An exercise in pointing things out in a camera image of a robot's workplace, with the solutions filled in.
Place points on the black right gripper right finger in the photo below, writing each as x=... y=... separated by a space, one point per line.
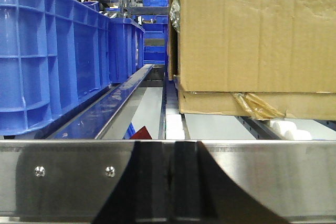
x=203 y=193

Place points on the worn brown cardboard box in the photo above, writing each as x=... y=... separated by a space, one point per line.
x=258 y=58

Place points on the white roller cylinders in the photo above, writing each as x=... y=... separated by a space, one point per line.
x=288 y=130

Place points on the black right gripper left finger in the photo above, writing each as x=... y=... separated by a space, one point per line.
x=140 y=194

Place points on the red snack bag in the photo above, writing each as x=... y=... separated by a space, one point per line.
x=141 y=134

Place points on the large blue plastic crate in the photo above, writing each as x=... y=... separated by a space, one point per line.
x=54 y=57

